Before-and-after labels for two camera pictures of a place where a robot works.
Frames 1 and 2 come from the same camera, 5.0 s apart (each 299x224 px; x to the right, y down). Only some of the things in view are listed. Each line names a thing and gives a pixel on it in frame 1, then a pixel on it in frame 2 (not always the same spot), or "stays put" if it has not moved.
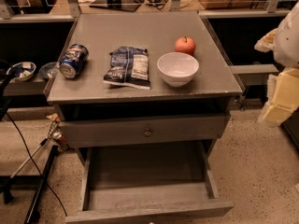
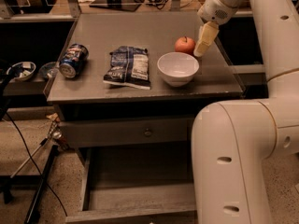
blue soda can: x=74 y=59 stays put
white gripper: x=288 y=42 to x=215 y=10
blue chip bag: x=129 y=66 stays put
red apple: x=185 y=45 stays put
